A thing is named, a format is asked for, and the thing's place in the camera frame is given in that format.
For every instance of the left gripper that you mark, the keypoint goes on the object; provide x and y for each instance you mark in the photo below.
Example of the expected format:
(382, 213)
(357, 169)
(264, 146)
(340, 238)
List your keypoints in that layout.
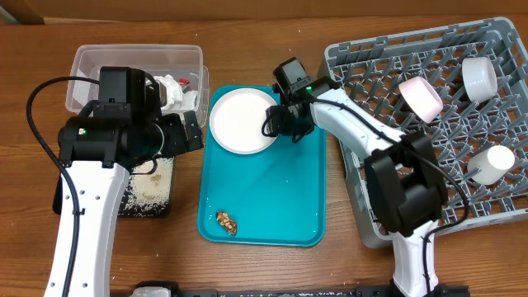
(176, 140)

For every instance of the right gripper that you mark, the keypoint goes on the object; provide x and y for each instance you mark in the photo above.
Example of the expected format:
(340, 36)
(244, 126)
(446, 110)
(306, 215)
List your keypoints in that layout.
(276, 127)

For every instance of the white napkin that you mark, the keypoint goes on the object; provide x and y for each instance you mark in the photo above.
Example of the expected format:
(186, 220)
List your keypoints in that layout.
(174, 99)

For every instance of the red snack wrapper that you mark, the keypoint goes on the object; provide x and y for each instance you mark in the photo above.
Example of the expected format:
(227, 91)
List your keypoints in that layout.
(184, 83)

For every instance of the large white plate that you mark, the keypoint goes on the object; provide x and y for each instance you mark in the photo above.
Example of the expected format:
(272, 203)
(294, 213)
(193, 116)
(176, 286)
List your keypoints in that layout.
(237, 118)

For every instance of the rice pile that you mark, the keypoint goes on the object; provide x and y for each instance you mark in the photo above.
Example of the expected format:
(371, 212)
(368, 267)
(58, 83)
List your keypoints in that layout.
(148, 185)

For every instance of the brown food scrap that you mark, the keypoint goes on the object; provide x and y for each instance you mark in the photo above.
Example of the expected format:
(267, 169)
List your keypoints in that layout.
(226, 222)

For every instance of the pink bowl with rice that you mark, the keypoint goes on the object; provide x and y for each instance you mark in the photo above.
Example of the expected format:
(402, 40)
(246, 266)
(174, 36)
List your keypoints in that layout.
(422, 98)

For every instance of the grey-green bowl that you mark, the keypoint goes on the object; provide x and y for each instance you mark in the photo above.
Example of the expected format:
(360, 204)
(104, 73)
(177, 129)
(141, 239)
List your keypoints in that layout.
(480, 79)

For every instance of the small white cup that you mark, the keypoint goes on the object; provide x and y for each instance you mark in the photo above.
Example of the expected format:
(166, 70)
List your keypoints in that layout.
(492, 164)

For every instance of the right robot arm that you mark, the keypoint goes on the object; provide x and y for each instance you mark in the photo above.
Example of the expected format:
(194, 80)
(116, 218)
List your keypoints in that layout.
(406, 188)

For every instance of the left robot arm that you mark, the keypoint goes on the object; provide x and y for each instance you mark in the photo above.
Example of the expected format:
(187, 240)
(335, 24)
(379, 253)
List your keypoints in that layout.
(98, 148)

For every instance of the black tray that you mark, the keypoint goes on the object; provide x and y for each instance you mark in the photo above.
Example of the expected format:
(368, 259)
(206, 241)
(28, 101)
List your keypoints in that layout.
(144, 206)

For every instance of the clear plastic bin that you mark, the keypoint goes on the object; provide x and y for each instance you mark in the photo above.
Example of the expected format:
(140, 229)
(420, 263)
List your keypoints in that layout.
(179, 61)

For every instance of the teal serving tray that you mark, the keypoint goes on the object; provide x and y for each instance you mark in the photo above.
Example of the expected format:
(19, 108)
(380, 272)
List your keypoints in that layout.
(276, 197)

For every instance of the grey dish rack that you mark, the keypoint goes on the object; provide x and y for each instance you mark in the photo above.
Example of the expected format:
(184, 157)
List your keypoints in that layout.
(370, 71)

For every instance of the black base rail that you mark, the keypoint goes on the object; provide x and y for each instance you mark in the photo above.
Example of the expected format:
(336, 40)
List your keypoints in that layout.
(170, 289)

